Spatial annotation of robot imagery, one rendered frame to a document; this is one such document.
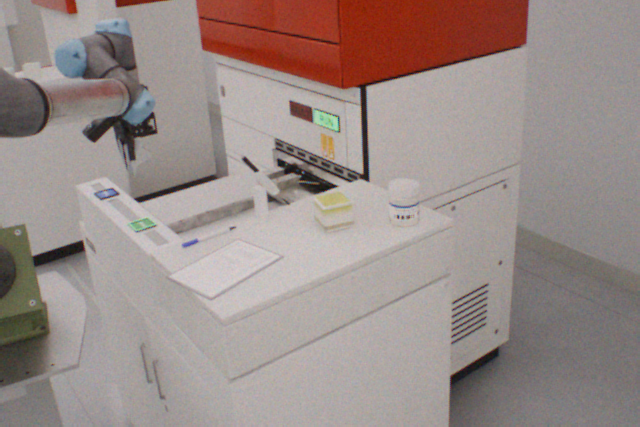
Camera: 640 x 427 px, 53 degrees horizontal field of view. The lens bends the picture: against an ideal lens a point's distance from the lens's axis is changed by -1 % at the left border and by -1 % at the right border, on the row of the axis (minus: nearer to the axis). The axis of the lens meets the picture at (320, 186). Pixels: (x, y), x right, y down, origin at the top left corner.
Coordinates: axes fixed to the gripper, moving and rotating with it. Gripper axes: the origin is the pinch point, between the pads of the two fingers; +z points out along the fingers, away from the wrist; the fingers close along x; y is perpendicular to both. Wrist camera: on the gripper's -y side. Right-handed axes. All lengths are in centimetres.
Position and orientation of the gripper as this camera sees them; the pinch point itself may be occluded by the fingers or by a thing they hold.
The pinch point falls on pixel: (129, 171)
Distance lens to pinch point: 162.1
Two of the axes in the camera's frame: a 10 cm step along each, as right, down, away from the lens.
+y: 8.1, -2.8, 5.2
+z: 0.6, 9.2, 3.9
